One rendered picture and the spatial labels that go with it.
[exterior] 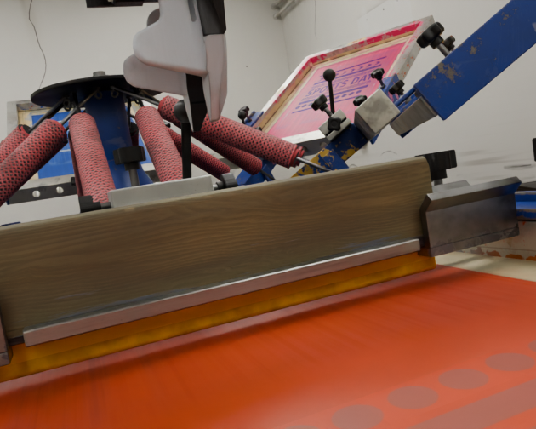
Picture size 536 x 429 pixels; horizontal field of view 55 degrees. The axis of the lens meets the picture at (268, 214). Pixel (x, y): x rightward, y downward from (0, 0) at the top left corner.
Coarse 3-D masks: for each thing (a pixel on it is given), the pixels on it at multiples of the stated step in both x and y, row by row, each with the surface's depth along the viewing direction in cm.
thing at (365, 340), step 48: (384, 288) 44; (432, 288) 41; (480, 288) 39; (528, 288) 37; (288, 336) 35; (336, 336) 33; (384, 336) 32; (432, 336) 31; (480, 336) 30; (528, 336) 28; (336, 384) 26; (384, 384) 25
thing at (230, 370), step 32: (128, 352) 37; (160, 352) 36; (192, 352) 35; (224, 352) 34; (256, 352) 33; (0, 384) 35; (32, 384) 34; (64, 384) 33; (96, 384) 32; (128, 384) 31; (160, 384) 30; (192, 384) 29; (224, 384) 29; (256, 384) 28; (288, 384) 27; (320, 384) 27; (0, 416) 29; (32, 416) 28; (64, 416) 28; (96, 416) 27; (128, 416) 26; (160, 416) 26; (192, 416) 25; (224, 416) 25; (256, 416) 24; (288, 416) 24
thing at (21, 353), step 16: (400, 256) 44; (416, 256) 44; (336, 272) 42; (352, 272) 42; (368, 272) 43; (272, 288) 40; (288, 288) 40; (304, 288) 41; (208, 304) 38; (224, 304) 38; (240, 304) 39; (144, 320) 36; (160, 320) 37; (176, 320) 37; (80, 336) 35; (96, 336) 35; (112, 336) 36; (16, 352) 34; (32, 352) 34; (48, 352) 34
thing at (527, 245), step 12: (528, 228) 45; (504, 240) 47; (516, 240) 46; (528, 240) 45; (468, 252) 52; (480, 252) 51; (492, 252) 49; (504, 252) 48; (516, 252) 46; (528, 252) 45
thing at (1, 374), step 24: (408, 264) 44; (432, 264) 45; (336, 288) 42; (360, 288) 43; (216, 312) 38; (240, 312) 39; (264, 312) 40; (144, 336) 36; (168, 336) 37; (48, 360) 34; (72, 360) 35
